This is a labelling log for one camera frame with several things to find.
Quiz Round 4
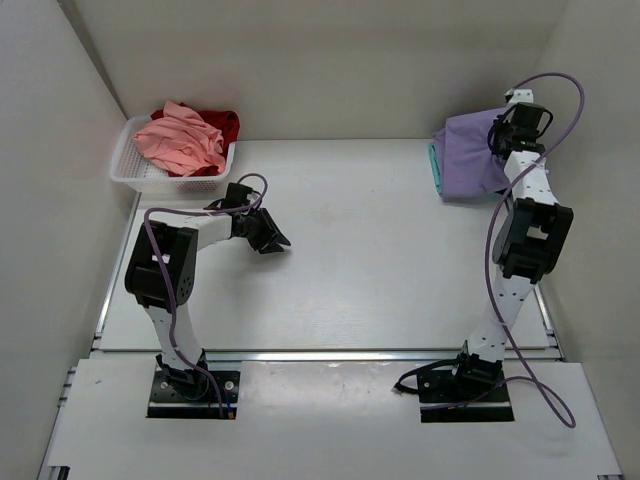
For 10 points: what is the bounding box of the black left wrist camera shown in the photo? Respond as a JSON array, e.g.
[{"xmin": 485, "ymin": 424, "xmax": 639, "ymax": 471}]
[{"xmin": 220, "ymin": 182, "xmax": 254, "ymax": 210}]

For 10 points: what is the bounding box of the pink t shirt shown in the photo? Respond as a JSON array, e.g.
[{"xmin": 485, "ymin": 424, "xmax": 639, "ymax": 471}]
[{"xmin": 133, "ymin": 101, "xmax": 226, "ymax": 177}]

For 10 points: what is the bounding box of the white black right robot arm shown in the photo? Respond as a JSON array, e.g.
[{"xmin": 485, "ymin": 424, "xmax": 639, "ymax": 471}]
[{"xmin": 394, "ymin": 105, "xmax": 574, "ymax": 410}]

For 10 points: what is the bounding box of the dark red t shirt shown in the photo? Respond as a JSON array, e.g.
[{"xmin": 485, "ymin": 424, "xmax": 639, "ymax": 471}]
[{"xmin": 149, "ymin": 102, "xmax": 241, "ymax": 177}]

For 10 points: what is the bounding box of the purple t shirt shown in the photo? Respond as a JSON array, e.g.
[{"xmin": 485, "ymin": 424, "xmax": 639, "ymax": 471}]
[{"xmin": 432, "ymin": 107, "xmax": 510, "ymax": 201}]

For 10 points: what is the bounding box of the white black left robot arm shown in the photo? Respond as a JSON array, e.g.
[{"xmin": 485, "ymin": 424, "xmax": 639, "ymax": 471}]
[{"xmin": 124, "ymin": 207, "xmax": 291, "ymax": 402}]

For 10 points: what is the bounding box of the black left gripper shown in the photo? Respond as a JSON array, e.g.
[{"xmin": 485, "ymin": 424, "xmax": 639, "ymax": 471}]
[{"xmin": 238, "ymin": 208, "xmax": 290, "ymax": 255}]

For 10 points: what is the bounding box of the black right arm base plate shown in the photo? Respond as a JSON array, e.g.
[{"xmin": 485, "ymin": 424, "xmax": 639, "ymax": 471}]
[{"xmin": 393, "ymin": 360, "xmax": 515, "ymax": 424}]

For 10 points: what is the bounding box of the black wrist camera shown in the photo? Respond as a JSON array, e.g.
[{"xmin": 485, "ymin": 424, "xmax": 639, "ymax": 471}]
[
  {"xmin": 220, "ymin": 182, "xmax": 254, "ymax": 210},
  {"xmin": 511, "ymin": 102, "xmax": 554, "ymax": 138}
]

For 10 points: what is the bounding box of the aluminium table edge rail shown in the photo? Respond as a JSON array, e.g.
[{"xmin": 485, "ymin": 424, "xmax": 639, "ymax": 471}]
[{"xmin": 90, "ymin": 347, "xmax": 562, "ymax": 363}]

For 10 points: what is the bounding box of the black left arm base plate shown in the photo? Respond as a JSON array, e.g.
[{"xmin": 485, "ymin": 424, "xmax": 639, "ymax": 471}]
[{"xmin": 146, "ymin": 355, "xmax": 241, "ymax": 420}]

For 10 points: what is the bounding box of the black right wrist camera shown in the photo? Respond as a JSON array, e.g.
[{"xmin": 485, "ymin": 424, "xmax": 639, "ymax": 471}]
[{"xmin": 511, "ymin": 102, "xmax": 554, "ymax": 138}]

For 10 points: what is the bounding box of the folded teal t shirt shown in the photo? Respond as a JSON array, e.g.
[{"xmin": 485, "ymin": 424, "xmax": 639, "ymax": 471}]
[{"xmin": 428, "ymin": 138, "xmax": 444, "ymax": 195}]

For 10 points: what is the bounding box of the white plastic basket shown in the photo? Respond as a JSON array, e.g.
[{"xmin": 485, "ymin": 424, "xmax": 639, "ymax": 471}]
[{"xmin": 108, "ymin": 115, "xmax": 237, "ymax": 195}]

